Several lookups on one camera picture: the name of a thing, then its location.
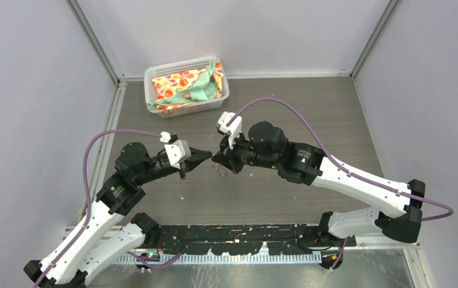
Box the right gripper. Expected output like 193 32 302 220
213 127 279 173

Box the metal key organizer plate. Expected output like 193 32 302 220
212 163 229 178

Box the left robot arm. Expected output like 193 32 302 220
24 140 212 287

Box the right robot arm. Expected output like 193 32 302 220
212 114 425 247

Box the white plastic basket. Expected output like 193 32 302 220
144 57 230 118

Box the floral cloth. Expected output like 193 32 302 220
147 61 224 110

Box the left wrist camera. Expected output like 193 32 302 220
160 131 192 169

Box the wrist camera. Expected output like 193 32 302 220
160 131 192 169
216 112 242 150

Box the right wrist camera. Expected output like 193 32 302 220
216 112 242 150

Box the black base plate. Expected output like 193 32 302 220
138 224 342 256

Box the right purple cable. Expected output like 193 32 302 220
227 96 454 272

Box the purple cable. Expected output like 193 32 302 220
32 129 189 288
227 96 454 272

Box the white cable duct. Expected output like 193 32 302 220
113 251 322 265

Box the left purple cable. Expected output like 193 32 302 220
32 129 189 288

